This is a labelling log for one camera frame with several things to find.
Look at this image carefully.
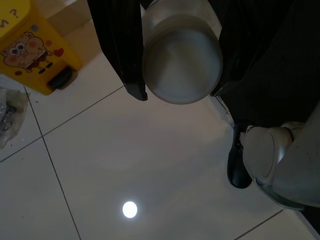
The yellow cartoon pedal bin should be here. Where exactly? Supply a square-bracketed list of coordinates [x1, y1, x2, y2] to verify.
[0, 0, 84, 97]

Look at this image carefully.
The clear plastic bag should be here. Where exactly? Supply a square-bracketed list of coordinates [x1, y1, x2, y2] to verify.
[0, 86, 29, 150]

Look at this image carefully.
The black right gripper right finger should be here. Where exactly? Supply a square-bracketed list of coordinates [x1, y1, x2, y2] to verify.
[210, 0, 283, 98]

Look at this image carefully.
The black floor mat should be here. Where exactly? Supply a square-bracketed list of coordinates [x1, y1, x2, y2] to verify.
[214, 0, 320, 131]

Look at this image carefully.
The black right robot foot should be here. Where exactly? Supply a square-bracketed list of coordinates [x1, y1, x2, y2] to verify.
[226, 124, 254, 190]

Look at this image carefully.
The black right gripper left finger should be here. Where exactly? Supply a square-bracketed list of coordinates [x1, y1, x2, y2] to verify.
[86, 0, 149, 102]

